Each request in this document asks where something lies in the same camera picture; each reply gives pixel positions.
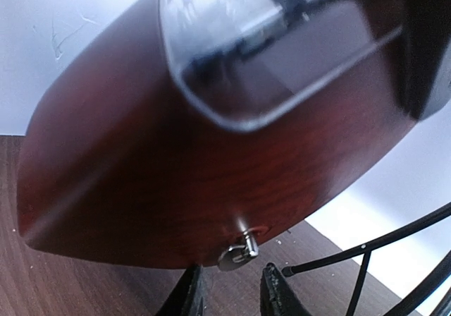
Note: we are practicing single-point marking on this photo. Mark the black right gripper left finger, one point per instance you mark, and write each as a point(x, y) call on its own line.
point(187, 297)

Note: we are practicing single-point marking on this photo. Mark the brown wooden metronome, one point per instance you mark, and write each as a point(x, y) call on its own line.
point(118, 167)

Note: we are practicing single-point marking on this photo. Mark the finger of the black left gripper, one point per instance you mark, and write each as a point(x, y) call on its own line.
point(425, 57)

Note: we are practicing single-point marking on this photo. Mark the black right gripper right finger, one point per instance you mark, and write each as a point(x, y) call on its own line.
point(276, 296)

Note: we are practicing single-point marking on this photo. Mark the black perforated music stand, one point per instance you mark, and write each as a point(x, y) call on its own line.
point(394, 254)

